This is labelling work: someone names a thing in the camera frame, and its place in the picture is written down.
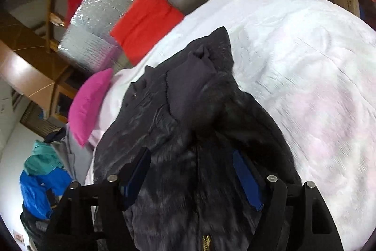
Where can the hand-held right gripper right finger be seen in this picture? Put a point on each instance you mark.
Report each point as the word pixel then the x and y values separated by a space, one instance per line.
pixel 246 180

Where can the blue jacket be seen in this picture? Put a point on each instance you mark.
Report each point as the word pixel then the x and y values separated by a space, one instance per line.
pixel 38 195

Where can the white blanket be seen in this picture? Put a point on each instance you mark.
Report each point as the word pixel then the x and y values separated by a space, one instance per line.
pixel 308 62

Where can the teal jacket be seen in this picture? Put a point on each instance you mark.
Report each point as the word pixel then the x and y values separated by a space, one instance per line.
pixel 41 159

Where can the grey coat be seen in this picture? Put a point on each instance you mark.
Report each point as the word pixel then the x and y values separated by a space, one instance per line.
pixel 76 157

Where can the black puffer jacket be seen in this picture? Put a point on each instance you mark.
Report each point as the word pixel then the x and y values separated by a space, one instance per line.
pixel 191 121

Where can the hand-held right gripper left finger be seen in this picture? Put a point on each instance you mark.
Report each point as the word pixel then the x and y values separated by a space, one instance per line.
pixel 136 176

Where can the red pillow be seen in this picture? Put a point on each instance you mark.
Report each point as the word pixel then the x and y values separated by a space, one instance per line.
pixel 147 24

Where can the magenta pillow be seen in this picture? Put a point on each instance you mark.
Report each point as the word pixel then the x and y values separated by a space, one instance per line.
pixel 88 107

